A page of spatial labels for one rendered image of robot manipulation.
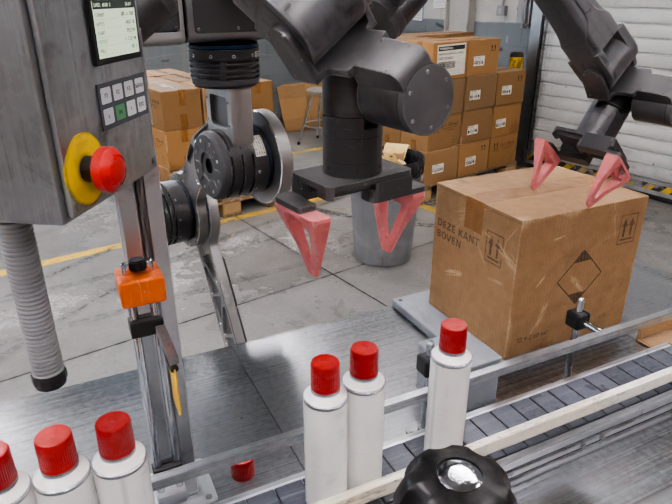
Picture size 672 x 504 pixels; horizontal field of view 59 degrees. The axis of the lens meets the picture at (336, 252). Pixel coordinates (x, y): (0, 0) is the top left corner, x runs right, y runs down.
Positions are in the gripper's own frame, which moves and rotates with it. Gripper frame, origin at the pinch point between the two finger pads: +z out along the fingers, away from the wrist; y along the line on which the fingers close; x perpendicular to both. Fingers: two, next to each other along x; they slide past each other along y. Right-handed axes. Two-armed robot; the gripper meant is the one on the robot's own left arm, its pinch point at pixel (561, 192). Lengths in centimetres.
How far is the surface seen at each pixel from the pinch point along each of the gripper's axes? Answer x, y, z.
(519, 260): 6.3, -4.1, 11.1
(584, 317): 15.7, 6.1, 13.9
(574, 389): 15.4, 10.5, 25.2
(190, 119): 94, -312, -9
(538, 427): 1.5, 14.2, 32.6
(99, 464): -48, 0, 56
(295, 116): 299, -515, -101
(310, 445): -28, 5, 47
